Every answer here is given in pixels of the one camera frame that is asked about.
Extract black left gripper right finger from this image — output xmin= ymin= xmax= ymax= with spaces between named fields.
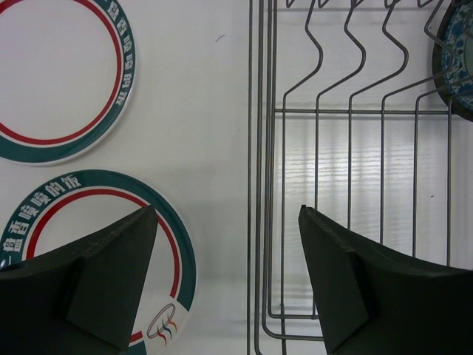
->
xmin=299 ymin=206 xmax=472 ymax=354

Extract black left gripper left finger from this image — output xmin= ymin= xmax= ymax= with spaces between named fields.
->
xmin=1 ymin=206 xmax=157 ymax=354

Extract small blue patterned plate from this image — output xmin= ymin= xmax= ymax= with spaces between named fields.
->
xmin=432 ymin=1 xmax=472 ymax=121

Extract grey wire dish rack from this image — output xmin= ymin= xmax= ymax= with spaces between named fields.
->
xmin=245 ymin=1 xmax=472 ymax=354

